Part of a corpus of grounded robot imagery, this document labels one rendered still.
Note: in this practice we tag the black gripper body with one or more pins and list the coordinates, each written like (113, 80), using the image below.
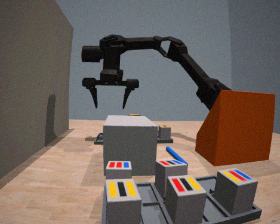
(92, 82)

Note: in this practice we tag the blue rod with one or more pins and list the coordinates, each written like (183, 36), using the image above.
(176, 156)

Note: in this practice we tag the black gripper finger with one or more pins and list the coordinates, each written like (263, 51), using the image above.
(126, 94)
(94, 95)

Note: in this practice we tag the grey-beige flat wall panel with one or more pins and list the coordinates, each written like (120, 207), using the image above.
(35, 50)

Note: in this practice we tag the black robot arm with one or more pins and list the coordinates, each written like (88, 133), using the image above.
(112, 46)

